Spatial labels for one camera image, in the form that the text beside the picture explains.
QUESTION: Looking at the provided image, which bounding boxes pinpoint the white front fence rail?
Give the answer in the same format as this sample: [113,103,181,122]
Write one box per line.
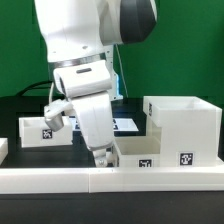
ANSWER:
[0,165,224,194]

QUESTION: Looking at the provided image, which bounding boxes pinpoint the white front drawer box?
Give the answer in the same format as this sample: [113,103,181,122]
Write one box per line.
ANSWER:
[114,136,160,168]

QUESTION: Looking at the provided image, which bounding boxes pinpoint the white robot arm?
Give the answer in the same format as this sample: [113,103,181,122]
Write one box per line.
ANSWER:
[34,0,157,167]

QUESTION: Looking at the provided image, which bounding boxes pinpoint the white right fence rail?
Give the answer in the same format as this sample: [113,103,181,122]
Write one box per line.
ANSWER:
[216,158,224,167]

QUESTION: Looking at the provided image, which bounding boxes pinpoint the white drawer cabinet frame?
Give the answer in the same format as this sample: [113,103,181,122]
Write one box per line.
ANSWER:
[143,96,222,167]

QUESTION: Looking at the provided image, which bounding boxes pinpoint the white fence rail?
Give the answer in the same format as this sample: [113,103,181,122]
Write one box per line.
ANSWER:
[216,158,224,167]
[0,165,224,194]

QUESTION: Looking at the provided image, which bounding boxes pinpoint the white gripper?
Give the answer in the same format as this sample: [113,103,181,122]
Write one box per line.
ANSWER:
[72,92,114,167]

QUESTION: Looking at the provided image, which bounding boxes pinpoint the grey thin cable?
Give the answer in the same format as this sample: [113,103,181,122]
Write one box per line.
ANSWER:
[115,44,129,98]

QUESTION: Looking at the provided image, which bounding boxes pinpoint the black cable bundle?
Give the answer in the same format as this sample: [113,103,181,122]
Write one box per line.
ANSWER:
[19,80,56,98]

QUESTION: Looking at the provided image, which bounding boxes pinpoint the marker sheet on table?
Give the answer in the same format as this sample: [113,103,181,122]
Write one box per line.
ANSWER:
[69,117,139,132]

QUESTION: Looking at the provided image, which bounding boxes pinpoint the white rear drawer box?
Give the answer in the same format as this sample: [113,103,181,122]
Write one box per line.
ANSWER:
[19,116,73,148]

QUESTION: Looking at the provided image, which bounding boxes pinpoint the white left fence piece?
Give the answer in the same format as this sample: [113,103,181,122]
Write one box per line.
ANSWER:
[0,138,8,165]

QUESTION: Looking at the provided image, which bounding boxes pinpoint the white drawer box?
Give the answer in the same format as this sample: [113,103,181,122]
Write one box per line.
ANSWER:
[114,136,160,168]
[19,116,73,148]

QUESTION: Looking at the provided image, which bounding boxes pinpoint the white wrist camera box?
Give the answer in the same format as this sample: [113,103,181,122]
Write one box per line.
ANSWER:
[53,60,112,98]

